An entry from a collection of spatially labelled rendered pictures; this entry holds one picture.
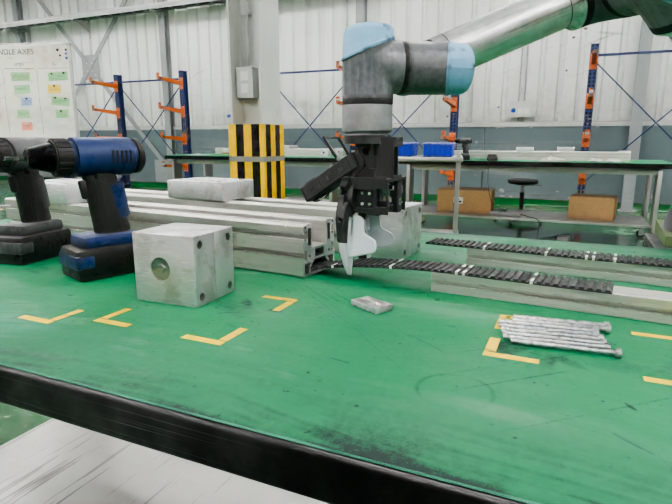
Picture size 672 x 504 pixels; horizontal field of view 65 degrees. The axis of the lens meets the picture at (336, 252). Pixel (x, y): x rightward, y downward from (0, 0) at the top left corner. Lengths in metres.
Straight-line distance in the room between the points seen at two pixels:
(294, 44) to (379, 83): 8.97
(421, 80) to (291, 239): 0.31
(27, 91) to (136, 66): 5.43
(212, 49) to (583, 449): 10.41
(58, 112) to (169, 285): 5.71
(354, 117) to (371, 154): 0.06
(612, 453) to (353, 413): 0.19
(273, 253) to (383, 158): 0.24
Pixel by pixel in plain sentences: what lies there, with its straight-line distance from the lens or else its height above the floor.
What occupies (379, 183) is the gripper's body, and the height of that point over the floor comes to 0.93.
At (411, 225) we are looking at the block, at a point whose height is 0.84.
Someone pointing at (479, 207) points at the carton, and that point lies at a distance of 5.76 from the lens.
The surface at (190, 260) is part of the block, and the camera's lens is 0.70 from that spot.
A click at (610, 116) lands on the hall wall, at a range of 8.42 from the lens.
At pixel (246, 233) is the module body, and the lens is 0.89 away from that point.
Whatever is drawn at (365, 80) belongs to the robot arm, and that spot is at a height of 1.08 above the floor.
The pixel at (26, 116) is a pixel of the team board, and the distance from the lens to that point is 6.59.
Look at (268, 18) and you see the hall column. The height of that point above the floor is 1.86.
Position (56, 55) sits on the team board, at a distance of 6.43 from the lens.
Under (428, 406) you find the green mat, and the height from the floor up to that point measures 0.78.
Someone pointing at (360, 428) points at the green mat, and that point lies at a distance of 0.43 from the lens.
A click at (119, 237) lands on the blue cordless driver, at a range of 0.92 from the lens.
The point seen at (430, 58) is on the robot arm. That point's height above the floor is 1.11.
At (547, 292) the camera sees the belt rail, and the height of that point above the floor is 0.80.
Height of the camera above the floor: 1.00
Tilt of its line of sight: 12 degrees down
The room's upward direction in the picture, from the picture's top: straight up
